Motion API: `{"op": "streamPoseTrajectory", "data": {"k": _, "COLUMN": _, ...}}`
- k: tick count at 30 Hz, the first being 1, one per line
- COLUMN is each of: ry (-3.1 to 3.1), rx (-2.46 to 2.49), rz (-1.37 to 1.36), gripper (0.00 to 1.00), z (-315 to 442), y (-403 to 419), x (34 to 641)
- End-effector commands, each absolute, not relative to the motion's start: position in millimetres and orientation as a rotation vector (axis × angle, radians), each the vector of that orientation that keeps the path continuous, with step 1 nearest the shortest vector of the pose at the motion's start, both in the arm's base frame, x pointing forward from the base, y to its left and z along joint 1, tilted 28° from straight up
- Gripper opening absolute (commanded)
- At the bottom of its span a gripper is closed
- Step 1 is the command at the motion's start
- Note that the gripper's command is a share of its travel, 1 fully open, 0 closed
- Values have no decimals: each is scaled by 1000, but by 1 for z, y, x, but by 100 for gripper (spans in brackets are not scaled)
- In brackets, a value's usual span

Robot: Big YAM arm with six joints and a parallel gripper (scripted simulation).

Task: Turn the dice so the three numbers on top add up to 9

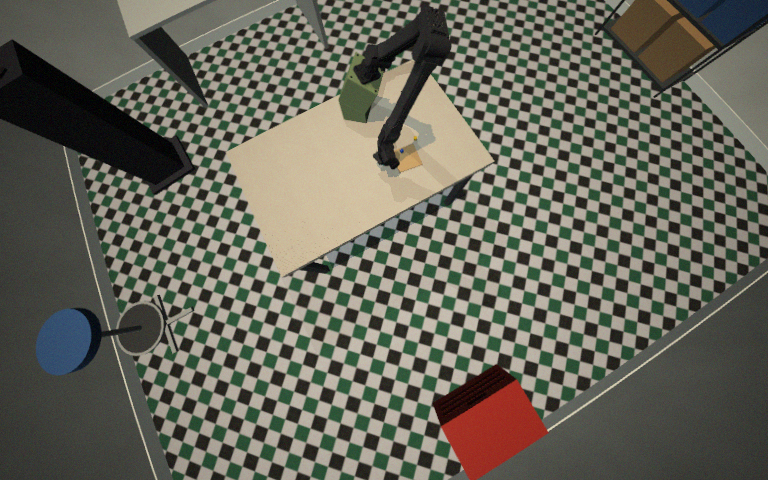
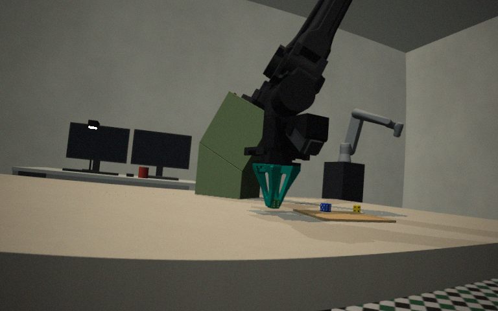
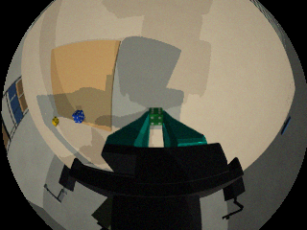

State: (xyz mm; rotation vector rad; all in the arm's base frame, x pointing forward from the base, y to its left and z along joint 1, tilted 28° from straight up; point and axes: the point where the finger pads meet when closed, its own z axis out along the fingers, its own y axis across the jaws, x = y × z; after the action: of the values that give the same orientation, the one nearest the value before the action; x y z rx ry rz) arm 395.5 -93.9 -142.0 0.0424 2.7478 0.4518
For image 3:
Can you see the yellow die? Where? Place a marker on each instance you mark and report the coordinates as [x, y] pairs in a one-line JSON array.
[[55, 121]]

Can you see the blue die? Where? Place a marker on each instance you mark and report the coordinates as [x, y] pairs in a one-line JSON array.
[[78, 116]]

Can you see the green die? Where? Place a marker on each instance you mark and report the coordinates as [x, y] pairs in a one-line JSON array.
[[156, 116]]

